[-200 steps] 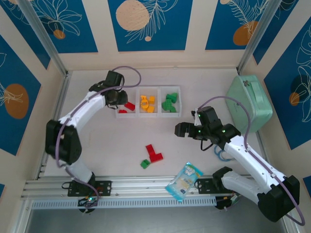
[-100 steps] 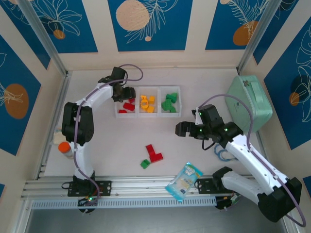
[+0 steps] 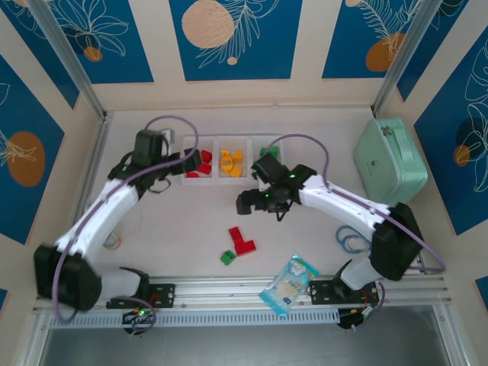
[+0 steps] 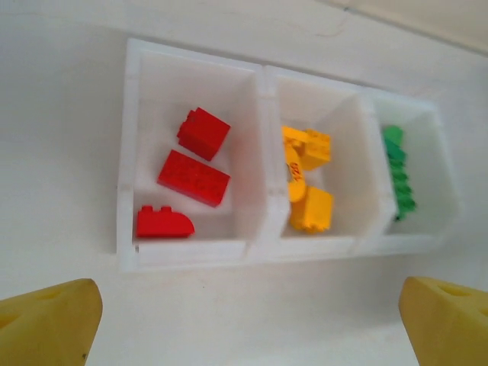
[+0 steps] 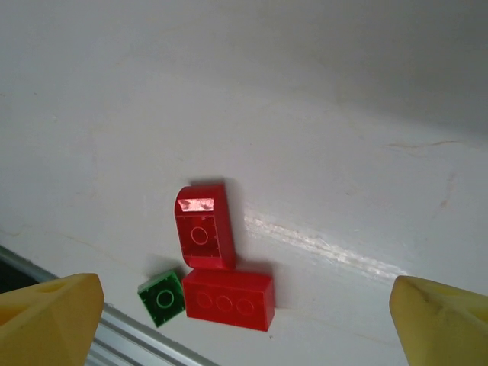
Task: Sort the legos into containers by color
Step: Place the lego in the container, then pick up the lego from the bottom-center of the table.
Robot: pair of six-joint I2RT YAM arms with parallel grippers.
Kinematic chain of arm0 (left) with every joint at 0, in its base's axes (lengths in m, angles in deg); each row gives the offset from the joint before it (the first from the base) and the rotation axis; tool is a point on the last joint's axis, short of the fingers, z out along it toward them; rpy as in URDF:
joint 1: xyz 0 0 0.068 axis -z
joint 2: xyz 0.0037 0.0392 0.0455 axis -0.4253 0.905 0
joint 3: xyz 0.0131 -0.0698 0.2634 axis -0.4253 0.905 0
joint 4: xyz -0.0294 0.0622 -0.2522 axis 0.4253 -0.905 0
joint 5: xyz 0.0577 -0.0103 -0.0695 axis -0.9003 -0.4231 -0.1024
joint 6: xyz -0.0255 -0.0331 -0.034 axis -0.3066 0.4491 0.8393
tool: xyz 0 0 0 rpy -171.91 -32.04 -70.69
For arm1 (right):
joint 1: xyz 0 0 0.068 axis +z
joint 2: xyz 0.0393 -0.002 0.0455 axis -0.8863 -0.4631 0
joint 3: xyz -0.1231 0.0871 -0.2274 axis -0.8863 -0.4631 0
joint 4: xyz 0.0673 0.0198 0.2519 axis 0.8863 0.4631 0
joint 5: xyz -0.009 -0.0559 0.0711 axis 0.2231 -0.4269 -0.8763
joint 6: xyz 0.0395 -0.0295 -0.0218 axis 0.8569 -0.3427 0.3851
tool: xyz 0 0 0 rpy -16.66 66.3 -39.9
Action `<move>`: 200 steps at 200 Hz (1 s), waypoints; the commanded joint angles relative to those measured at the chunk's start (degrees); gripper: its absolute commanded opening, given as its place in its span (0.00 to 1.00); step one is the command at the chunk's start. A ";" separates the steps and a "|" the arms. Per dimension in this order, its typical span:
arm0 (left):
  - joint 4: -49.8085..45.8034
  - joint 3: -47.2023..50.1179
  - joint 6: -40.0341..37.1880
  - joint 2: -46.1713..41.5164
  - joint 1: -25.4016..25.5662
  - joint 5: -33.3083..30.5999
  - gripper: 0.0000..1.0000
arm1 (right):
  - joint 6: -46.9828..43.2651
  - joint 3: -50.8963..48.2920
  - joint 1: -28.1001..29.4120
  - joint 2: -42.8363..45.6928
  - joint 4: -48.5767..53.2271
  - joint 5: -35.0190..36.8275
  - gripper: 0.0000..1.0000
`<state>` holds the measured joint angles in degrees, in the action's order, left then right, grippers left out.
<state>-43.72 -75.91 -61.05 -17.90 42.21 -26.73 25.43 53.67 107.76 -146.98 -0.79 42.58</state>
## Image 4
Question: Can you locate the long green lego brick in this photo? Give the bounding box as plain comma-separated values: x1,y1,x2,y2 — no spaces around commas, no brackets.
393,188,419,223

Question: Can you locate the small green lego brick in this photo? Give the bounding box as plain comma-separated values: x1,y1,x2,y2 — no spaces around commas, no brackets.
382,124,404,148
387,146,408,169

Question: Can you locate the yellow lego brick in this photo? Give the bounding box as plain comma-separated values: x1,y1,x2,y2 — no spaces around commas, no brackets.
303,128,332,171
289,185,335,233

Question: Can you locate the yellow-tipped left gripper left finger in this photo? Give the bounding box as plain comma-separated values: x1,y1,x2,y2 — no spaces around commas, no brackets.
0,278,104,366

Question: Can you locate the curved red lego brick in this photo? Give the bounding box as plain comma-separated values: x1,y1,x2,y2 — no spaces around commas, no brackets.
133,204,196,239

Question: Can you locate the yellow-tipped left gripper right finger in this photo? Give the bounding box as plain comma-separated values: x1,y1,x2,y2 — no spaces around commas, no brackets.
398,275,488,366

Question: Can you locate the printed yellow lego piece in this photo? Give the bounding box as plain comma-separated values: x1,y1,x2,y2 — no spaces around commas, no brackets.
281,125,308,202

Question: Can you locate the white plastic container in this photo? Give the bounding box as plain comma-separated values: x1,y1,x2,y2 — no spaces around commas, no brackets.
115,37,268,274
354,87,464,256
243,64,382,264

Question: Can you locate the long red lego brick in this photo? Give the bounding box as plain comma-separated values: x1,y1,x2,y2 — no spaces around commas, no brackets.
156,149,232,209

